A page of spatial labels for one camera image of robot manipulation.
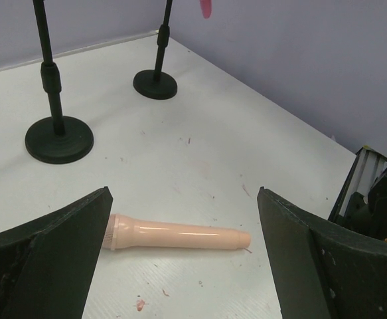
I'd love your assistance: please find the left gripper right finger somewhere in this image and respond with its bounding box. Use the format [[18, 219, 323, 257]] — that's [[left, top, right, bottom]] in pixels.
[[257, 187, 387, 318]]

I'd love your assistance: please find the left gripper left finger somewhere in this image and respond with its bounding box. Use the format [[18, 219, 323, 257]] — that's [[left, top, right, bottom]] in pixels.
[[0, 187, 113, 318]]

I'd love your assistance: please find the peach toy microphone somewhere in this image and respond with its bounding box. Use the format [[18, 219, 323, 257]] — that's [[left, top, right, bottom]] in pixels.
[[102, 214, 251, 250]]

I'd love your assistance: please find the black round-base stand front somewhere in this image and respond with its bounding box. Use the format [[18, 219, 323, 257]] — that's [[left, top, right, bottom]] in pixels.
[[25, 1, 94, 165]]

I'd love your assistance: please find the black round-base stand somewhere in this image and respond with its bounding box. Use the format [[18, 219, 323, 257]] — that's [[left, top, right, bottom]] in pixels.
[[133, 0, 178, 100], [25, 1, 94, 165]]

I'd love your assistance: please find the pink toy microphone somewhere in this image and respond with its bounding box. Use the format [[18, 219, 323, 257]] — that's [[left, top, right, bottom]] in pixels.
[[199, 0, 212, 19]]

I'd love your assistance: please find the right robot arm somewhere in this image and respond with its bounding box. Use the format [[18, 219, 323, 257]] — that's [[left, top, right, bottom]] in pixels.
[[344, 168, 387, 241]]

